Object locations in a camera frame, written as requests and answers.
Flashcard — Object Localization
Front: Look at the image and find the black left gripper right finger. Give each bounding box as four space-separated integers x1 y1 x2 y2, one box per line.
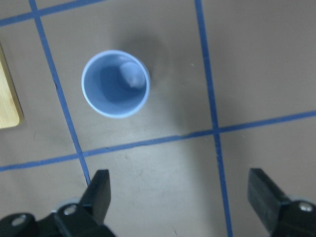
247 168 289 234

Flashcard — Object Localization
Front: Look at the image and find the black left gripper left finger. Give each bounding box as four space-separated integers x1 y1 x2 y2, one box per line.
79 169 111 225

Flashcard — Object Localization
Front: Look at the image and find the wooden cup rack stand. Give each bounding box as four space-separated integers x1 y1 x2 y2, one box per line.
0 46 24 129

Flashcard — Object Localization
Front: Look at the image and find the light blue plastic cup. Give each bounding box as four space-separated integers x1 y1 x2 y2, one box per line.
81 50 151 119

